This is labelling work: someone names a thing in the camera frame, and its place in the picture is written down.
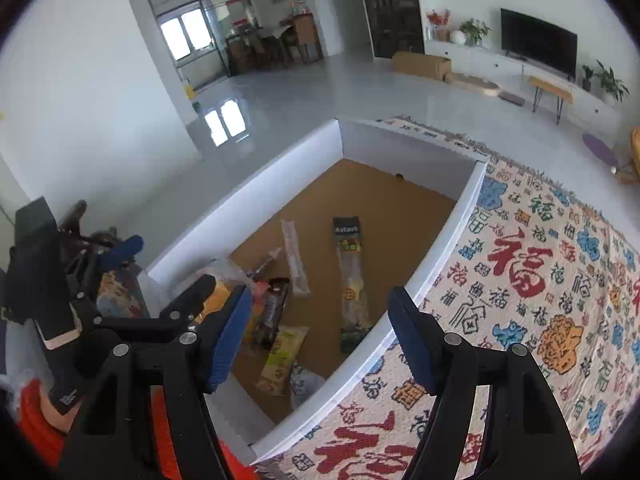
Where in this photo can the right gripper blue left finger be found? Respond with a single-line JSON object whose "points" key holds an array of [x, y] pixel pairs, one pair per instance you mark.
{"points": [[195, 364]]}

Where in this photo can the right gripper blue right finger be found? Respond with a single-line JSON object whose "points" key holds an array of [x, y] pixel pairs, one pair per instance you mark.
{"points": [[446, 366]]}

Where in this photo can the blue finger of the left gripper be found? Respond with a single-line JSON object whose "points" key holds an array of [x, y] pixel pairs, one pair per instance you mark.
{"points": [[121, 254], [175, 317]]}

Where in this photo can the yellow snack bag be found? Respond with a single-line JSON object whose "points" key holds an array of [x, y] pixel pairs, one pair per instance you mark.
{"points": [[281, 358]]}

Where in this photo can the dark chocolate bar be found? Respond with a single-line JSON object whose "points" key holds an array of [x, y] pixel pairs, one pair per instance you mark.
{"points": [[274, 303]]}

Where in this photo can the clear wrapper snack stick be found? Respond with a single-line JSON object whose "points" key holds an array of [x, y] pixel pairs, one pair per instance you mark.
{"points": [[296, 268]]}

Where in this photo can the silver pyramid snack packet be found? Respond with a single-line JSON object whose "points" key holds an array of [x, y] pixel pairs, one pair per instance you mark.
{"points": [[303, 384]]}

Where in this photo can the clear long snack packet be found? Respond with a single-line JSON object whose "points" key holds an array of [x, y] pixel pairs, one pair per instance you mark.
{"points": [[259, 269]]}

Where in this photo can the black yellow long snack pack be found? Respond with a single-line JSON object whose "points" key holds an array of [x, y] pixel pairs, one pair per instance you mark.
{"points": [[356, 319]]}

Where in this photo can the bread loaf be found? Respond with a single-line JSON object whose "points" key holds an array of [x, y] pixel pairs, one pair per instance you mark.
{"points": [[228, 275]]}

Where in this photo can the red snack packet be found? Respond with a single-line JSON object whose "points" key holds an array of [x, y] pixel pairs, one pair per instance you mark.
{"points": [[256, 312]]}

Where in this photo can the operator hand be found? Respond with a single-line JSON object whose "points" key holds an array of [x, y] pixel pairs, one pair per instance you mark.
{"points": [[57, 420]]}

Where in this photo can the white cardboard box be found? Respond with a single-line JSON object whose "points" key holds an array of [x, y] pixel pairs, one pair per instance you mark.
{"points": [[413, 191]]}

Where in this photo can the patterned woven table cloth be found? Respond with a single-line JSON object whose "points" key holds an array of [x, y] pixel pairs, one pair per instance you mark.
{"points": [[533, 266]]}

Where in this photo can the dining table with chairs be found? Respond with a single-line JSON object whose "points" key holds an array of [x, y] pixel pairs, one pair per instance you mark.
{"points": [[252, 48]]}

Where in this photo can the orange lounge chair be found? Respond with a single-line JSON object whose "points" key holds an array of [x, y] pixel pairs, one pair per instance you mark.
{"points": [[629, 172]]}

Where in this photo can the purple round floor mat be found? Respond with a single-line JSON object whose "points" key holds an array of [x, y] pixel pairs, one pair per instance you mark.
{"points": [[599, 149]]}

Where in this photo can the round pet bed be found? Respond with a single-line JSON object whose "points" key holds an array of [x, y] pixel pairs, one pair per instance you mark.
{"points": [[473, 84]]}

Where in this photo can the wooden bench stool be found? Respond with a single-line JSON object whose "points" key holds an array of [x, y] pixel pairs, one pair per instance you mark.
{"points": [[541, 87]]}

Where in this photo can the brown cardboard box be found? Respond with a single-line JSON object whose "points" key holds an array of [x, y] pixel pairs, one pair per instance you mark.
{"points": [[421, 65]]}

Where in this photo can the white tv cabinet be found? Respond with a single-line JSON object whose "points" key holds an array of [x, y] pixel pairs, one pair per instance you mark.
{"points": [[516, 77]]}

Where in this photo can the green plant pair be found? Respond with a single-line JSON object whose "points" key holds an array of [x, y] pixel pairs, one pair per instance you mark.
{"points": [[609, 83]]}

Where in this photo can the white round vase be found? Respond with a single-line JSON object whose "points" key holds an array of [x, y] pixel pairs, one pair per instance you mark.
{"points": [[457, 37]]}

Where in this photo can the black television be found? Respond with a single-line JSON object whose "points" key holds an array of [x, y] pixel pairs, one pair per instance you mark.
{"points": [[540, 41]]}

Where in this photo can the green potted plant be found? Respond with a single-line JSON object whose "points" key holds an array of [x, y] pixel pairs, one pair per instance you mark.
{"points": [[475, 31]]}

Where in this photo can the red flower vase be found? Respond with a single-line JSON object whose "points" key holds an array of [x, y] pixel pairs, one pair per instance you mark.
{"points": [[439, 21]]}

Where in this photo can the dark bookshelf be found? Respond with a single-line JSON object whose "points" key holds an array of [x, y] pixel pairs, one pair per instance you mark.
{"points": [[394, 25]]}

